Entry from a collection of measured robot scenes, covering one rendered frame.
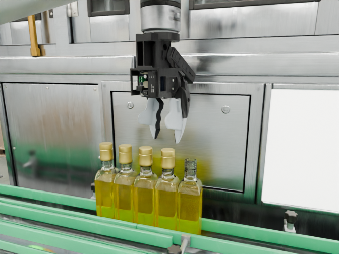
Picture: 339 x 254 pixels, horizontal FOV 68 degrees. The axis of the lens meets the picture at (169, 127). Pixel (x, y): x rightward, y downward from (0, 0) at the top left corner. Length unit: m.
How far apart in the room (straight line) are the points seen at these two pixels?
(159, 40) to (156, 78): 0.07
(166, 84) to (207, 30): 0.32
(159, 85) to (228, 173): 0.39
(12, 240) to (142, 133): 0.44
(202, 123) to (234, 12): 0.30
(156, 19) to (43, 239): 0.57
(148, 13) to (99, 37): 0.40
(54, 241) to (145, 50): 0.50
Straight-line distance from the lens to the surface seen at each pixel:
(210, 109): 0.70
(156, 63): 0.46
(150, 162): 0.63
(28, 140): 1.09
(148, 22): 0.48
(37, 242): 0.76
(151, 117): 0.54
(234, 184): 0.76
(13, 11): 0.22
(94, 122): 0.89
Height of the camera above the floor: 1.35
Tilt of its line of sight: 13 degrees down
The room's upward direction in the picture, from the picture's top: straight up
